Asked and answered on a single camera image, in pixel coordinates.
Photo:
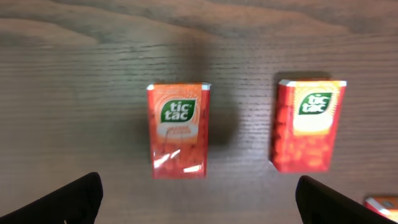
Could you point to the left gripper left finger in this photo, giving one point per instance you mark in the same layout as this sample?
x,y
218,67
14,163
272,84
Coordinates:
x,y
71,202

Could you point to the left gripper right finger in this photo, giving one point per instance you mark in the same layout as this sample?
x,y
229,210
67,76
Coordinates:
x,y
323,205

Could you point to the orange candy box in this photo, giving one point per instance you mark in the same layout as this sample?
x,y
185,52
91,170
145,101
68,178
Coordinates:
x,y
306,146
384,207
178,140

